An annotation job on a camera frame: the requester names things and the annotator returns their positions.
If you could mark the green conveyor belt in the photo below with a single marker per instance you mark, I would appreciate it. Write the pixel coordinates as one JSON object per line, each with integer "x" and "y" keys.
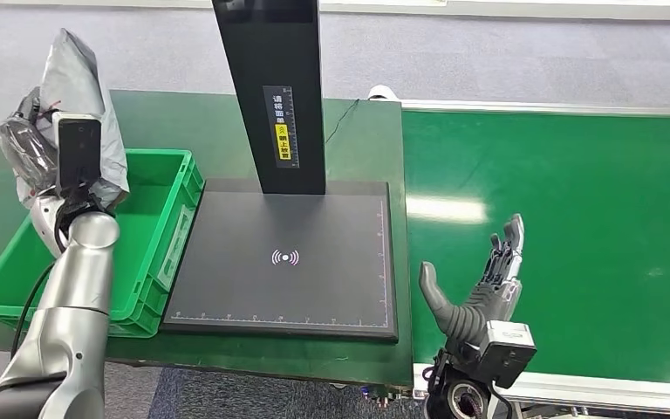
{"x": 601, "y": 202}

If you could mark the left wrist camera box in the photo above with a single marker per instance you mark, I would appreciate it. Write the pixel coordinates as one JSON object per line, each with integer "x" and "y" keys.
{"x": 78, "y": 153}

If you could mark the white plastic mailer package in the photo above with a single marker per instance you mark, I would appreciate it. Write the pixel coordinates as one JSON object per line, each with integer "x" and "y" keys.
{"x": 75, "y": 81}

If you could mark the silver conveyor frame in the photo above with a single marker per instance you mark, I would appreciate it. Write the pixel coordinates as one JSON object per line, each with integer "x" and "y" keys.
{"x": 601, "y": 390}

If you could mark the dark blue floor mat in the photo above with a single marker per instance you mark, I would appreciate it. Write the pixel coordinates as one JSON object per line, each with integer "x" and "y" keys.
{"x": 283, "y": 402}

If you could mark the green plastic crate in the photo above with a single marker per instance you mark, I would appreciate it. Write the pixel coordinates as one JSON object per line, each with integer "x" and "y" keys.
{"x": 156, "y": 173}

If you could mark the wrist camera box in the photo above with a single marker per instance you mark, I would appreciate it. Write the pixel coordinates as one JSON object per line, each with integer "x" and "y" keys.
{"x": 505, "y": 353}
{"x": 78, "y": 153}

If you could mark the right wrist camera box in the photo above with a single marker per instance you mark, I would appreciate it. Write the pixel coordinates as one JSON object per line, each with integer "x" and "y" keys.
{"x": 505, "y": 353}

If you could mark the black scanner column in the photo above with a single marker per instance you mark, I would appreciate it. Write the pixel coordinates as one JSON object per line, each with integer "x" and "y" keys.
{"x": 277, "y": 58}

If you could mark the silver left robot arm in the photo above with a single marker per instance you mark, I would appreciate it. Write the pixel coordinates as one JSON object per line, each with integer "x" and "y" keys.
{"x": 75, "y": 300}

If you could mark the black scanner base platform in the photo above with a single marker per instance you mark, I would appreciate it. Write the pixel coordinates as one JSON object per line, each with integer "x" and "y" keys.
{"x": 254, "y": 277}

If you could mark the white conveyor roller end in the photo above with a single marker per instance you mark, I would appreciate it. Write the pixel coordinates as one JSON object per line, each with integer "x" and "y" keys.
{"x": 381, "y": 92}

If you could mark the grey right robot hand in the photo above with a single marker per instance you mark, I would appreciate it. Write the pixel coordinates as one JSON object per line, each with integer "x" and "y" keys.
{"x": 473, "y": 312}

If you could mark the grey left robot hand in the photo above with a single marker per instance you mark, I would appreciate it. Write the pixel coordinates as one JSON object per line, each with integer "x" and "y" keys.
{"x": 28, "y": 150}

